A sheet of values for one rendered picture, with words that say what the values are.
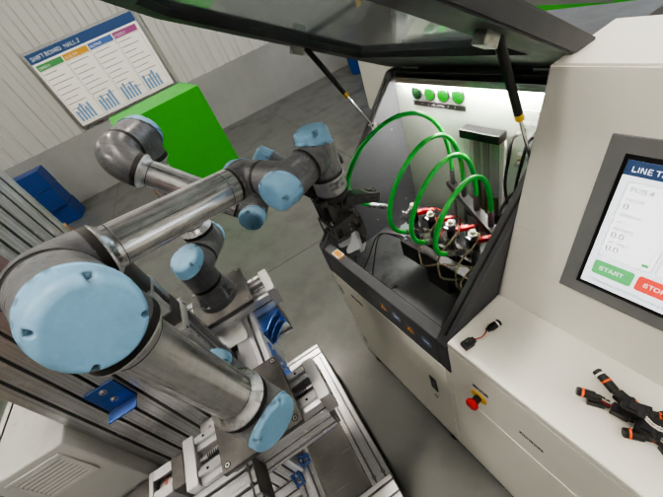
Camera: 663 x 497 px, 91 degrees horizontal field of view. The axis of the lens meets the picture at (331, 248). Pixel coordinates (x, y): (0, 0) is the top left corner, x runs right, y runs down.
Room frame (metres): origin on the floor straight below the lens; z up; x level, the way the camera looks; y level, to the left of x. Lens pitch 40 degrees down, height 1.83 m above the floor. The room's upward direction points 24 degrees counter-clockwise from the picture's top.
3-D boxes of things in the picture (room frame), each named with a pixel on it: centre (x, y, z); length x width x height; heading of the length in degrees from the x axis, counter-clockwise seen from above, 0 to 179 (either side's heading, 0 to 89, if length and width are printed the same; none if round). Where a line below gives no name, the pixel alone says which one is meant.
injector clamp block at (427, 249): (0.75, -0.35, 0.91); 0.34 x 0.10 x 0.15; 19
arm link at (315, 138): (0.65, -0.05, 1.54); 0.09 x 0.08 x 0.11; 129
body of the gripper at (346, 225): (0.65, -0.05, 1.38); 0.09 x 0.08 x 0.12; 109
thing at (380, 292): (0.79, -0.09, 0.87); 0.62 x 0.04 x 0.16; 19
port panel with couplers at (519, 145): (0.72, -0.64, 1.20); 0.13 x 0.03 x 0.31; 19
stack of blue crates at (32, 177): (5.77, 4.32, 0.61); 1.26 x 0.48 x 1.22; 102
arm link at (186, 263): (0.97, 0.47, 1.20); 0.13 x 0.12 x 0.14; 163
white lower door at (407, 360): (0.79, -0.07, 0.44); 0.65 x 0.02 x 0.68; 19
